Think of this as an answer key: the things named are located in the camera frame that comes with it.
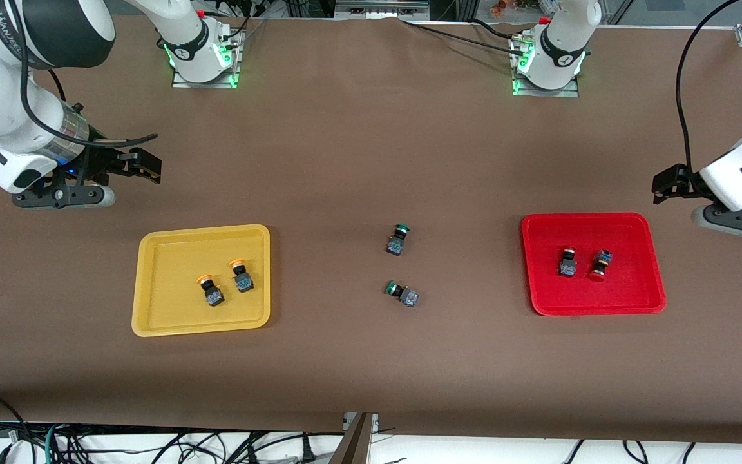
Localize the green floor cable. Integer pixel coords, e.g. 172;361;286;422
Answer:
44;422;64;464

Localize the yellow push button switch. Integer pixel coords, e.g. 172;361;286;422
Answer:
229;258;256;293
196;275;225;307

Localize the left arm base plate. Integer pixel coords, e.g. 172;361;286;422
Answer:
510;34;582;98

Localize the green push button switch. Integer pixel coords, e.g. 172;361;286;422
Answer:
385;281;420;308
385;224;410;256

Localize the yellow plastic tray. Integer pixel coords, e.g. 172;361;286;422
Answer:
131;224;272;338

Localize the black cable on table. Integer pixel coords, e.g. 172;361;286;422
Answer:
400;18;526;56

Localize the brown table cover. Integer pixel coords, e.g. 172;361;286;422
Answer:
0;13;742;445

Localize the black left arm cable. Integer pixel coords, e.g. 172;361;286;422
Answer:
675;0;742;176

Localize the dark table support beam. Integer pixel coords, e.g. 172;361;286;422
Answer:
328;412;373;464

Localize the aluminium frame with sockets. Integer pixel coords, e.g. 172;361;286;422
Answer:
335;0;430;19

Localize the orange background clutter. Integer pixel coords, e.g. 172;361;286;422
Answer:
490;0;540;17

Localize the red plastic tray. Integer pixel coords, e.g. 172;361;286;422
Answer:
521;212;667;317

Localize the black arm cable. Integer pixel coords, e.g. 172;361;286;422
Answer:
19;39;160;148
675;0;742;176

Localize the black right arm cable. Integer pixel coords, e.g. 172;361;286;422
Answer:
19;39;160;148

